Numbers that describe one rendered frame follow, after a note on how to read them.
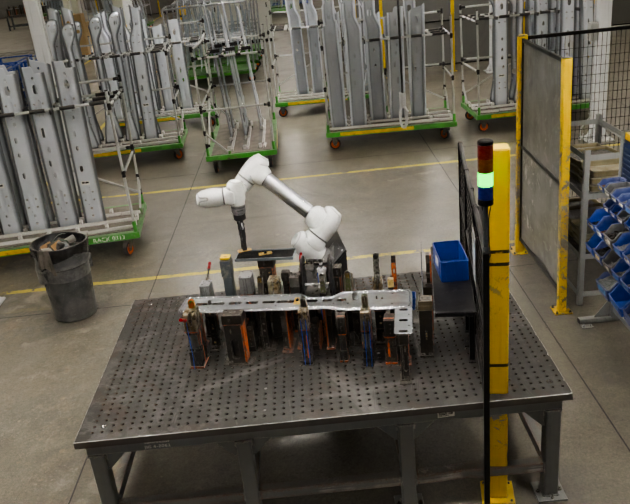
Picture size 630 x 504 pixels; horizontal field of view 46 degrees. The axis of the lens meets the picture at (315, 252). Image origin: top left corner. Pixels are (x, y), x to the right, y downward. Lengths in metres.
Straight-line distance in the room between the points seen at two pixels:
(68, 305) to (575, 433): 4.29
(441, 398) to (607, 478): 1.17
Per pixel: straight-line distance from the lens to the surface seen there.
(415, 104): 11.34
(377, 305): 4.19
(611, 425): 5.03
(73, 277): 6.73
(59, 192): 8.37
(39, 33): 10.26
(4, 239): 8.57
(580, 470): 4.66
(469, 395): 3.96
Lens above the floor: 2.96
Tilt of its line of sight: 23 degrees down
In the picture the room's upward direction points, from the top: 6 degrees counter-clockwise
